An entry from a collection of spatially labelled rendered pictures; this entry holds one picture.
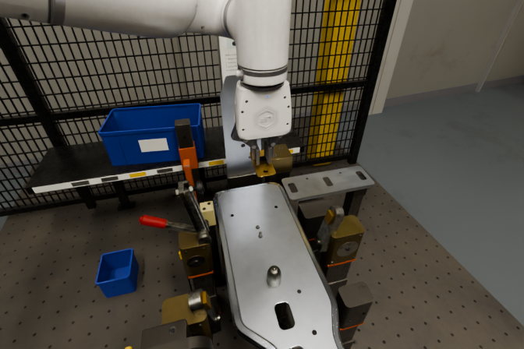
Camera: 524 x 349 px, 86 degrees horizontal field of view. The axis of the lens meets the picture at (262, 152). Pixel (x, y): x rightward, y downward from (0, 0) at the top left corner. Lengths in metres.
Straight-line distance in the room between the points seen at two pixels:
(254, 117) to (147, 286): 0.77
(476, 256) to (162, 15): 2.28
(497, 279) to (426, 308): 1.25
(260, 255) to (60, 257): 0.81
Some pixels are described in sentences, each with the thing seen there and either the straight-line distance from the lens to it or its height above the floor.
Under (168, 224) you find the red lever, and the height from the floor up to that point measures 1.12.
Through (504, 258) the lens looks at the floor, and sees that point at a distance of 2.48.
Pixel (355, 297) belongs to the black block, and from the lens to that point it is 0.73.
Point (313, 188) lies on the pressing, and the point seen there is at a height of 1.00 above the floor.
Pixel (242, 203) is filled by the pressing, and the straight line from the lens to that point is 0.85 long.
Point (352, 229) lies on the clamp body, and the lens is 0.76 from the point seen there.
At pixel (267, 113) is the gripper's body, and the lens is 0.50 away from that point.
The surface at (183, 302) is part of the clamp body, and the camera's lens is 0.62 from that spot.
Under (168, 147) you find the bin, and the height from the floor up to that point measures 1.09.
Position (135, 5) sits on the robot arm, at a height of 1.57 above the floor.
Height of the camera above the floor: 1.61
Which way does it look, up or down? 36 degrees down
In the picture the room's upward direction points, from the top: straight up
